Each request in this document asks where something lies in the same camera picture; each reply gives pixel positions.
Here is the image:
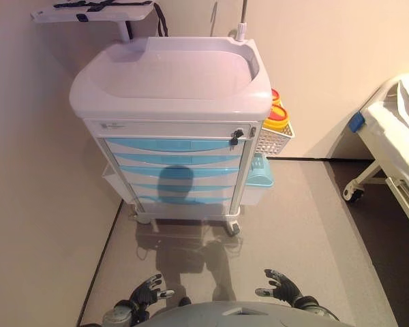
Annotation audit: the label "blue bed corner bumper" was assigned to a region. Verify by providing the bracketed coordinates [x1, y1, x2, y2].
[348, 112, 367, 134]

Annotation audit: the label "white hospital bed frame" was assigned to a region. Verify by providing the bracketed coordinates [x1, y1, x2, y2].
[342, 72, 409, 241]

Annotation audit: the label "clear side bin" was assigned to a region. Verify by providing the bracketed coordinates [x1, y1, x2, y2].
[101, 162, 124, 202]

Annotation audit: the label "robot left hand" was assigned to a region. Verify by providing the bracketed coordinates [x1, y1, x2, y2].
[129, 274, 175, 316]

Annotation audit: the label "white plastic mesh basket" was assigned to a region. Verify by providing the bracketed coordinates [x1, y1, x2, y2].
[254, 121, 297, 158]

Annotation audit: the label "white side shelf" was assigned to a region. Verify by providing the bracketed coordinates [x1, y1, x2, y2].
[30, 0, 158, 44]

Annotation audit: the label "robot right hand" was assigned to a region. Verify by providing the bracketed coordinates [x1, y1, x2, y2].
[254, 268, 307, 307]

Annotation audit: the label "grey robot torso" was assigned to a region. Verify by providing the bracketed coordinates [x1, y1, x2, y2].
[132, 300, 356, 327]

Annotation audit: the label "white bedding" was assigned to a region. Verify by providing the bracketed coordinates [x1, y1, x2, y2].
[365, 72, 409, 193]

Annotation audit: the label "white blue medical cart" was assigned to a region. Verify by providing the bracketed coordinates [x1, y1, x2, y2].
[69, 36, 273, 236]

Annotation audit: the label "black strap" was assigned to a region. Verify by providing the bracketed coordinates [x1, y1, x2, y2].
[52, 0, 168, 37]

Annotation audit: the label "blue white cart drawer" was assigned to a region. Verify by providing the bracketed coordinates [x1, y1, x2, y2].
[103, 136, 247, 154]
[117, 166, 242, 184]
[110, 151, 243, 168]
[128, 181, 239, 198]
[135, 194, 235, 208]

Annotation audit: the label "black cart keys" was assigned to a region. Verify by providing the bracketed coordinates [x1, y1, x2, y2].
[229, 128, 245, 146]

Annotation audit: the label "white bin with blue lid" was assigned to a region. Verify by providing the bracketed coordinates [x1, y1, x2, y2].
[240, 153, 276, 207]

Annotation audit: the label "black bed caster wheel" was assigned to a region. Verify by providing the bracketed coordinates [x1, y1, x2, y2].
[347, 187, 366, 204]

